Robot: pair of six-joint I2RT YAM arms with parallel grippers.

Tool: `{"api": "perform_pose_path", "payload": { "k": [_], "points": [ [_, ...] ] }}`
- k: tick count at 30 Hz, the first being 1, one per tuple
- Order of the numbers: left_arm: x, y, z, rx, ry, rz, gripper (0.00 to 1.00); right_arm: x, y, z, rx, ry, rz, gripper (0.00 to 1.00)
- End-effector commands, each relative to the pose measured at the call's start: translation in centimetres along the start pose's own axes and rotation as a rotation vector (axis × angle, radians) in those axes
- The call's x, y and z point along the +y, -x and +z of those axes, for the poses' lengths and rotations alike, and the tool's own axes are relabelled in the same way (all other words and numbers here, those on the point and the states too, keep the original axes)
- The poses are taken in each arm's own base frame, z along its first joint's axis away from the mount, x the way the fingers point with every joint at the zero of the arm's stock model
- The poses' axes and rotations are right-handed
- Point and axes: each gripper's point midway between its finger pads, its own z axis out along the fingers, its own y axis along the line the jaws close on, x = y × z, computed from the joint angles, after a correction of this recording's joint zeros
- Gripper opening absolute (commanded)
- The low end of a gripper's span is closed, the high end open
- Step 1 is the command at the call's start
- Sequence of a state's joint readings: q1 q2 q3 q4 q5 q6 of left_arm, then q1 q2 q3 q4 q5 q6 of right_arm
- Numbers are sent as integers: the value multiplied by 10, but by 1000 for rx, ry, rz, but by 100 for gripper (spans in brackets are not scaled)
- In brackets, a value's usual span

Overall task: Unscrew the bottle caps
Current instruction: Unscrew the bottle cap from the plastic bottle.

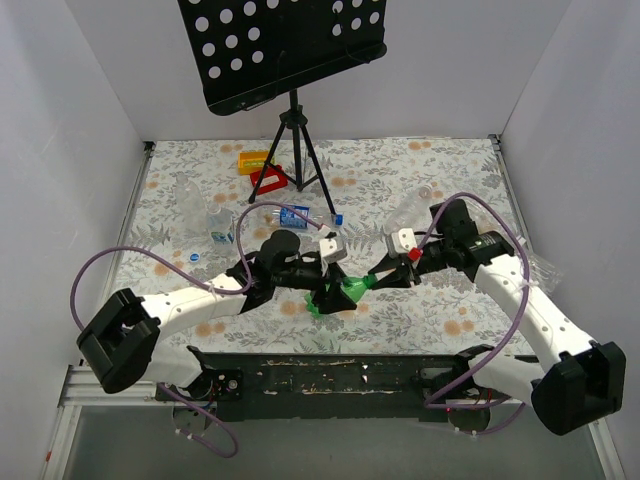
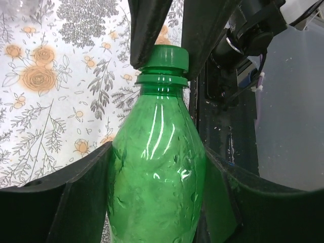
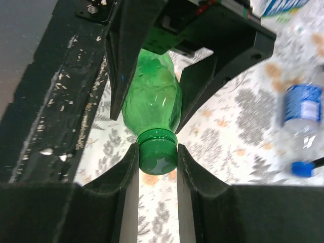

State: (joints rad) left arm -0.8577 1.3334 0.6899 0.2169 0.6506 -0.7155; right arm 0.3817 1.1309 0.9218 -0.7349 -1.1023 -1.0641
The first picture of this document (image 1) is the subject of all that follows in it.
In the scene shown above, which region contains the green plastic bottle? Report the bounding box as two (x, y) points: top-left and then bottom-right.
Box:
(305, 274), (376, 317)

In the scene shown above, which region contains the clear bottle lemon label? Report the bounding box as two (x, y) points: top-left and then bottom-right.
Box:
(207, 204), (235, 247)

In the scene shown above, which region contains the clear bottle white cap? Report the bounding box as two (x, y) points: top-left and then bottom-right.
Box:
(173, 172), (207, 235)

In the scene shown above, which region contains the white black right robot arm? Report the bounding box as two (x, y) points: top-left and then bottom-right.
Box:
(370, 192), (626, 435)

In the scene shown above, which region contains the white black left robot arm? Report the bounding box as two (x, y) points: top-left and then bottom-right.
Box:
(76, 228), (357, 400)

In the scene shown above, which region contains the small clear bottle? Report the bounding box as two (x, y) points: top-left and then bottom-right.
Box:
(383, 185), (432, 235)

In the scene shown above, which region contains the clear bottle blue label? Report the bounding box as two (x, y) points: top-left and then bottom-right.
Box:
(263, 205), (344, 230)

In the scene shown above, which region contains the red plastic box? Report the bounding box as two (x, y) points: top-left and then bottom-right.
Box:
(249, 165), (289, 195)

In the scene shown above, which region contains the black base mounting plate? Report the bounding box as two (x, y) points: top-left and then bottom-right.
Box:
(87, 351), (574, 424)

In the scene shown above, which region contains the yellow plastic box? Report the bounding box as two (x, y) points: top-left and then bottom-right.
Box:
(237, 150), (269, 175)

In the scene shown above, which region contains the floral patterned table mat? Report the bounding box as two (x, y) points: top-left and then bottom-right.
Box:
(112, 137), (520, 354)

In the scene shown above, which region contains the black perforated music stand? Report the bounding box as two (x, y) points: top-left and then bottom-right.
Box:
(178, 1), (387, 191)

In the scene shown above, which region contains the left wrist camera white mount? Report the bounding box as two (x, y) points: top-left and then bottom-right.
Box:
(318, 224), (347, 264)

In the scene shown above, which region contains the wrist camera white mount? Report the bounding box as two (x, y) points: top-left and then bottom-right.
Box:
(318, 224), (347, 264)
(384, 228), (417, 259)

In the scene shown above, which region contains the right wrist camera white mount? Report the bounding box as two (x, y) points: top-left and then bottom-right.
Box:
(384, 228), (417, 259)

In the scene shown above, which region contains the aluminium frame rail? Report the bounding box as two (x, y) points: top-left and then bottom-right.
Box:
(60, 138), (621, 479)

